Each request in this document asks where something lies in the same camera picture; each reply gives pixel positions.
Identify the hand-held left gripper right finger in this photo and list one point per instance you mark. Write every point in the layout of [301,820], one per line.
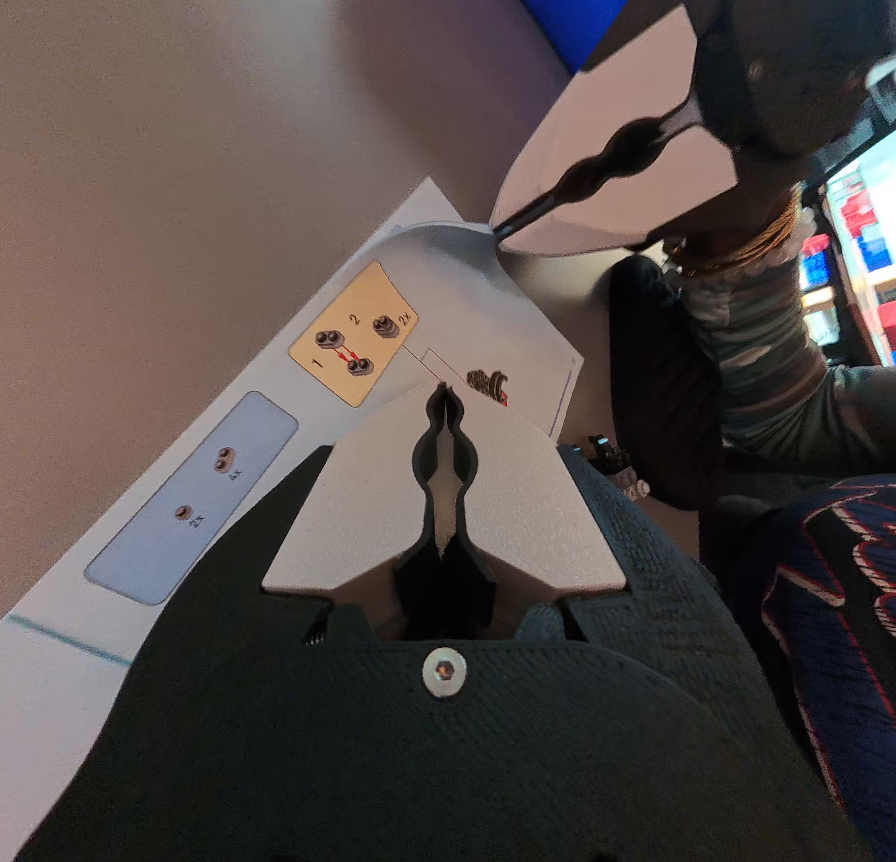
[539,512]

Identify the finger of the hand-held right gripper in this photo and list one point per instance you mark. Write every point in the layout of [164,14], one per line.
[651,197]
[616,85]

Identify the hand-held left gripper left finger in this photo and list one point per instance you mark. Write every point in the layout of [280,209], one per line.
[350,512]

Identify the grey toy brick model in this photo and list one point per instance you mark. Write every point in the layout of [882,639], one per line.
[616,460]

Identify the instruction booklet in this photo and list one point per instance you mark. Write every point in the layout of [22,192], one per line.
[245,358]

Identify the person's right forearm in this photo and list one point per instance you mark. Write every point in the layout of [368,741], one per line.
[770,372]

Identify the grey desk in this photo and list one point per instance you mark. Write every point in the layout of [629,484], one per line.
[175,141]

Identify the person's right hand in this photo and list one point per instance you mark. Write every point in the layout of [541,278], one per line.
[721,208]

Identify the blue tablecloth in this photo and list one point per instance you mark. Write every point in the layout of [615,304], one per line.
[567,8]

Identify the black mesh cushion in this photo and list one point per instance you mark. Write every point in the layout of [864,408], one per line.
[665,386]

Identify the shelf of coloured boxes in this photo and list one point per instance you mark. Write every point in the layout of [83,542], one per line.
[861,246]

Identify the navy printed clothing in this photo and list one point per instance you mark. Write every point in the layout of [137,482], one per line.
[826,631]

